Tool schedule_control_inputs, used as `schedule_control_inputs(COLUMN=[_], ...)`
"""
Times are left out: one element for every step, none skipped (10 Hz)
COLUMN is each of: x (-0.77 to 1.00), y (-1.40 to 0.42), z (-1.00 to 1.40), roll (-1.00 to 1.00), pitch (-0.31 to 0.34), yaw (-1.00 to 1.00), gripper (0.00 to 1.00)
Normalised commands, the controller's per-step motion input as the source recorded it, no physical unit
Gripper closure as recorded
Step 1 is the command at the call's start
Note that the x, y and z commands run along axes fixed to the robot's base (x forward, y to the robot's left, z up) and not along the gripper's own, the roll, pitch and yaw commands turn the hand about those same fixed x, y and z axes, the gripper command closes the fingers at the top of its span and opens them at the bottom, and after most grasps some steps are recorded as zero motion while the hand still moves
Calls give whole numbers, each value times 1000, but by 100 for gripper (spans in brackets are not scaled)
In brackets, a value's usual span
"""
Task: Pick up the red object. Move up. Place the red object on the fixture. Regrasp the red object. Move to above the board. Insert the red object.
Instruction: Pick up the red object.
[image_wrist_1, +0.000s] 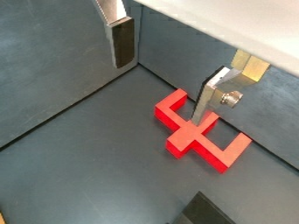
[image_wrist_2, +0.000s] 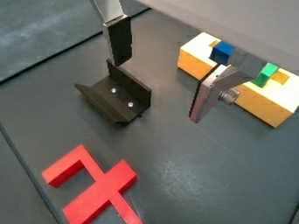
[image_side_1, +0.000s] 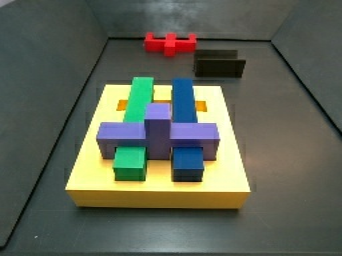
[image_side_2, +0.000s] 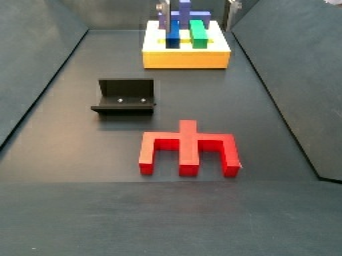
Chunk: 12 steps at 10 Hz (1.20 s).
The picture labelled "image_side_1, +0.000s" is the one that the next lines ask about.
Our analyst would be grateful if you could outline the red cross-shaped block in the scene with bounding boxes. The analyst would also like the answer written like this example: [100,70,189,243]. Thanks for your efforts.
[144,32,197,57]

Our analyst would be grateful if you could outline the green long bar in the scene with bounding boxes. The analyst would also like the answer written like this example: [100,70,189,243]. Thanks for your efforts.
[112,77,154,181]

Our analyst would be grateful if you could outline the blue long bar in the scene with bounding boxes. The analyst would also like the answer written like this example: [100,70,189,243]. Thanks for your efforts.
[172,78,205,182]

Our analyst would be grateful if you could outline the black block holder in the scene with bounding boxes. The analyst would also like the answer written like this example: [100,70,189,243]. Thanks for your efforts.
[194,49,246,78]

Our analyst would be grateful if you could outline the yellow base board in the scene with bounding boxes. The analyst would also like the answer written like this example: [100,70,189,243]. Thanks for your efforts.
[66,85,250,209]

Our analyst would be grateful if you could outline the purple cross-shaped block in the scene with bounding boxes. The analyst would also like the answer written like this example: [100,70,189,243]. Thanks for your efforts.
[96,103,221,161]

